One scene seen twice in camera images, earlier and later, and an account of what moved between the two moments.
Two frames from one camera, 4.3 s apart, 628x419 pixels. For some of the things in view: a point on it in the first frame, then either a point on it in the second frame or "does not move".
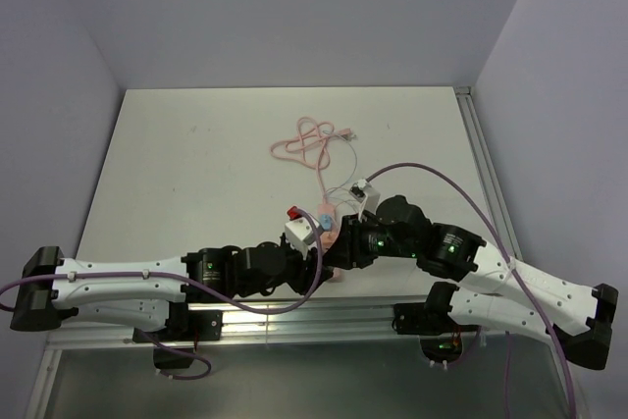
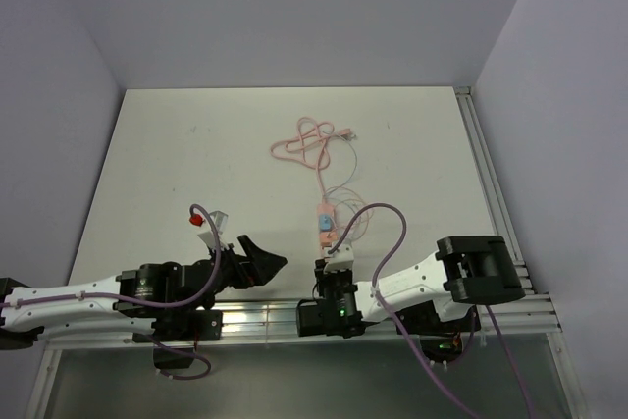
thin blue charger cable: [355, 170] does not move
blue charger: [326, 222] does not move
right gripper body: [370, 240] → [328, 283]
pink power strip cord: [310, 148] does not move
